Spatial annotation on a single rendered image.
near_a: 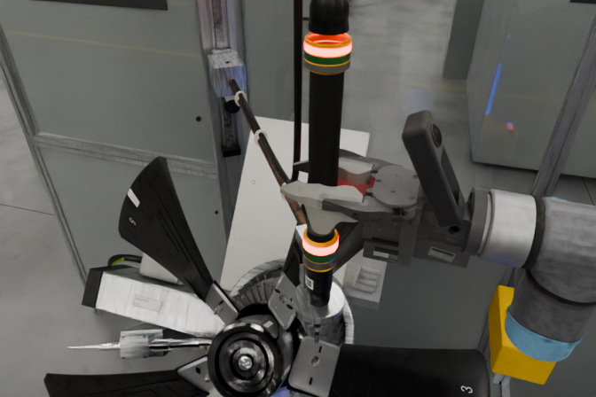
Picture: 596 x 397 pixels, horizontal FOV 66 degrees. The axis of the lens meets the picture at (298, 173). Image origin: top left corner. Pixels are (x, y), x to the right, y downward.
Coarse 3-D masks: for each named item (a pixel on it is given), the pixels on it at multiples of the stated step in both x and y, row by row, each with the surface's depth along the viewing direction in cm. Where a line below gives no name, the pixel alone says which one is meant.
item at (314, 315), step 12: (300, 228) 60; (300, 240) 59; (300, 252) 60; (300, 264) 62; (300, 276) 63; (300, 288) 63; (336, 288) 63; (300, 300) 61; (336, 300) 61; (300, 312) 60; (312, 312) 60; (324, 312) 60; (336, 312) 60
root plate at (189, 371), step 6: (198, 360) 72; (204, 360) 71; (186, 366) 72; (192, 366) 72; (198, 366) 72; (204, 366) 72; (180, 372) 72; (186, 372) 73; (192, 372) 73; (204, 372) 74; (186, 378) 74; (192, 378) 74; (198, 378) 74; (204, 378) 75; (198, 384) 75; (204, 384) 76; (210, 384) 76; (204, 390) 77; (210, 390) 77
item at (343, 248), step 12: (360, 156) 72; (336, 228) 69; (348, 228) 68; (360, 228) 67; (348, 240) 67; (360, 240) 66; (288, 252) 77; (348, 252) 66; (288, 264) 75; (336, 264) 67; (288, 276) 74
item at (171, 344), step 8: (104, 344) 87; (112, 344) 86; (152, 344) 84; (160, 344) 84; (168, 344) 83; (176, 344) 83; (184, 344) 83; (192, 344) 82; (200, 344) 82; (208, 344) 82
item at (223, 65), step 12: (228, 48) 108; (216, 60) 103; (228, 60) 103; (240, 60) 103; (216, 72) 100; (228, 72) 101; (240, 72) 102; (216, 84) 102; (228, 84) 102; (240, 84) 103; (216, 96) 103; (228, 96) 104
